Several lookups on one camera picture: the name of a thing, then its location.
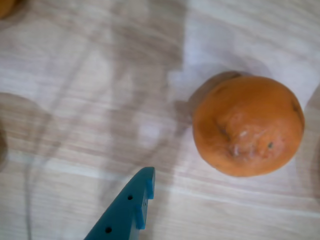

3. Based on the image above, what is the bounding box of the scarred orange with dark lines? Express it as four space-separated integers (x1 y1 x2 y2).
191 75 306 178

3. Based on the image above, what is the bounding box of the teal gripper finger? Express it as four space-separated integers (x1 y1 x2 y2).
83 166 156 240

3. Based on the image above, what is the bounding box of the orange with green stem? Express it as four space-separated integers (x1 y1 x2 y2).
0 0 16 20

